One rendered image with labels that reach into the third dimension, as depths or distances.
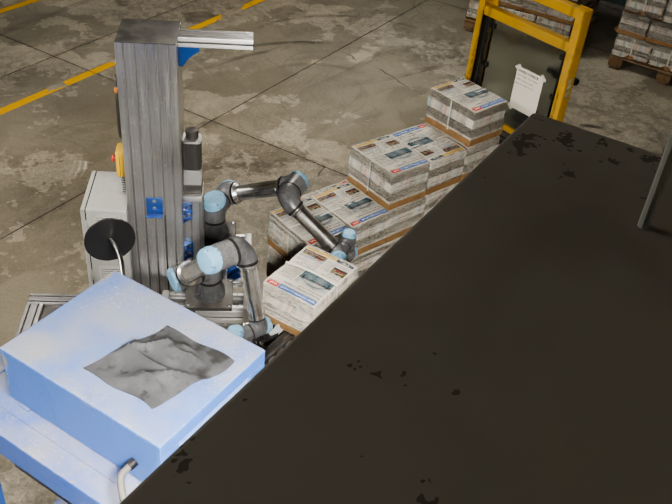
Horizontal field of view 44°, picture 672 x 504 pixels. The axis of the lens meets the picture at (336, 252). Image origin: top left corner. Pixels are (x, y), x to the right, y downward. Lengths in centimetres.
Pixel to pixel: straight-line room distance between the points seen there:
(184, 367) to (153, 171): 165
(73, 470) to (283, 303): 164
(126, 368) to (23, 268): 335
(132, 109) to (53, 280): 209
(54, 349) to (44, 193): 396
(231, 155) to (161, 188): 289
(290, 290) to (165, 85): 104
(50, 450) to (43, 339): 31
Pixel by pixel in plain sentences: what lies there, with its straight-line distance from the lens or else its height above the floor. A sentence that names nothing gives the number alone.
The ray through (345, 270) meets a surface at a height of 103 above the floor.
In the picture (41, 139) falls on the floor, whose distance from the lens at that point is 708.
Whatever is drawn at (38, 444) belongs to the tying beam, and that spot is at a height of 155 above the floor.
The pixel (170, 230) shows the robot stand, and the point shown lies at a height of 109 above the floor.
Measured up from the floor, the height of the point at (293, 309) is 95.
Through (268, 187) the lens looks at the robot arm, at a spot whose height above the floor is 112.
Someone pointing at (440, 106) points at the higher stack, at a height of 121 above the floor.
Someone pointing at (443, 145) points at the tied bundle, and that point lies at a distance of 498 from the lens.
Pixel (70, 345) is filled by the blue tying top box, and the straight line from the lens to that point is 250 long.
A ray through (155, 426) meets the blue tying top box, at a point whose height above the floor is 175.
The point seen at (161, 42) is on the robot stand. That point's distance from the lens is 358.
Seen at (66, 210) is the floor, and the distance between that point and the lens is 619.
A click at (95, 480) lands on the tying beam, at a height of 155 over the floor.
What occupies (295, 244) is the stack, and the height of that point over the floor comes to 75.
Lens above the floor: 344
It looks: 37 degrees down
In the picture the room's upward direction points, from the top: 6 degrees clockwise
